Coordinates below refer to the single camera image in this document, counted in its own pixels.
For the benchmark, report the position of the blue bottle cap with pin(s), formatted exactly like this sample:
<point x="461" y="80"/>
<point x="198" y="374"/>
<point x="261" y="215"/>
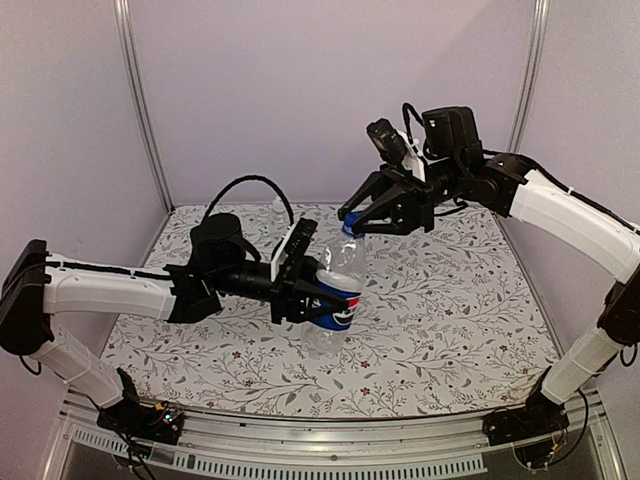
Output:
<point x="348" y="224"/>

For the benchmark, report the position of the left aluminium frame post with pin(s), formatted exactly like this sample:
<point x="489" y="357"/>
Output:
<point x="133" y="72"/>

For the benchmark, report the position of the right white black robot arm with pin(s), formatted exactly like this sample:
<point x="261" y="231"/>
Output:
<point x="452" y="165"/>

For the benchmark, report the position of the aluminium front rail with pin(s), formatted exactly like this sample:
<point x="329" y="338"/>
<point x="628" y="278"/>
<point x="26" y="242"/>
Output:
<point x="226" y="445"/>

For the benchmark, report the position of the clear plastic Pepsi bottle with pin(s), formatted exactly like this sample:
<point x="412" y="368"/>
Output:
<point x="341" y="272"/>

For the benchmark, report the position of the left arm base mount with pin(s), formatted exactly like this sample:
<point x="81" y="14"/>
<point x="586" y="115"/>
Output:
<point x="163" y="422"/>

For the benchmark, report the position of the right aluminium frame post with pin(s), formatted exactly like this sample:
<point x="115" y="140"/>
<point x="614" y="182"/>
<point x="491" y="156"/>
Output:
<point x="531" y="71"/>

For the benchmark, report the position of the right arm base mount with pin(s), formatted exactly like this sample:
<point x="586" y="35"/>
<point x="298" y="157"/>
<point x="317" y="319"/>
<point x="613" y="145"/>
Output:
<point x="536" y="430"/>

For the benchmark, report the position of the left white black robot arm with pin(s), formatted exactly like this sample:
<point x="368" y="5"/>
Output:
<point x="222" y="263"/>

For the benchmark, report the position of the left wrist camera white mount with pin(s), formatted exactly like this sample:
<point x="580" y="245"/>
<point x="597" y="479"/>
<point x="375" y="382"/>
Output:
<point x="292" y="246"/>

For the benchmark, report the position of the aluminium frame post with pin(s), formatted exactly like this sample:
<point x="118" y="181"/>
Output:
<point x="133" y="72"/>
<point x="531" y="71"/>

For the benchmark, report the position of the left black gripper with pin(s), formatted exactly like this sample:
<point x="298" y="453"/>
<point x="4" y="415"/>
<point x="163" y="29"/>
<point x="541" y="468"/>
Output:
<point x="296" y="285"/>

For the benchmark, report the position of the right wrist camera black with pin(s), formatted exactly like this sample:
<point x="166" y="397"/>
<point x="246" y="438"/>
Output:
<point x="396" y="149"/>

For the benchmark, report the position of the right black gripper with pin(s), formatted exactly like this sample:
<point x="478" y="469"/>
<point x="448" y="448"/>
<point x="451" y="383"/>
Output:
<point x="410" y="205"/>

